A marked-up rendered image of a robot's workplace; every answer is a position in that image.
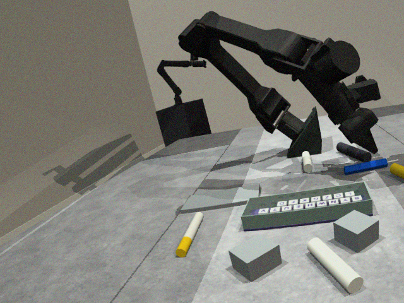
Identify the blue stylus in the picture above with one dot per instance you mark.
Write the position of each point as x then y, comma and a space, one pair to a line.
365, 166

